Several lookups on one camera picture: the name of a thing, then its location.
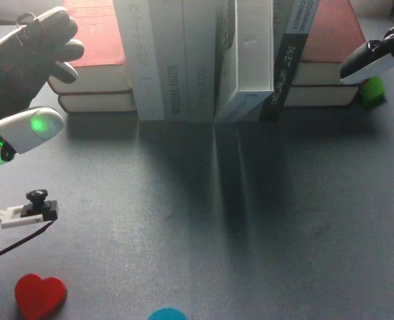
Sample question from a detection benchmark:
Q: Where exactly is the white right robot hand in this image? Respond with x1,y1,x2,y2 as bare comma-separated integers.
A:
0,6,86,169

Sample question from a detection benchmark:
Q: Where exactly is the white book printed made in china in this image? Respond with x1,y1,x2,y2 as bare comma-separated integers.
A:
182,0,218,121

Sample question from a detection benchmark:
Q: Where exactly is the red heart toy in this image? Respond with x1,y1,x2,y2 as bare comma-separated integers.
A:
14,273,69,320

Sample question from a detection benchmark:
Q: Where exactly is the grey table cloth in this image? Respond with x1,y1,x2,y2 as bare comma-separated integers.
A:
0,13,394,320

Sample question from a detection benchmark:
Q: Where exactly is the blue round toy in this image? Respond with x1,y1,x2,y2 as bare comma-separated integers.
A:
147,307,189,320

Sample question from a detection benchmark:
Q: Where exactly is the green toy block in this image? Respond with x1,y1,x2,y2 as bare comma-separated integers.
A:
359,75,386,109

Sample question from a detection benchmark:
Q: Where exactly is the black camera cable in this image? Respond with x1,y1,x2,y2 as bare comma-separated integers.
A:
0,219,56,264

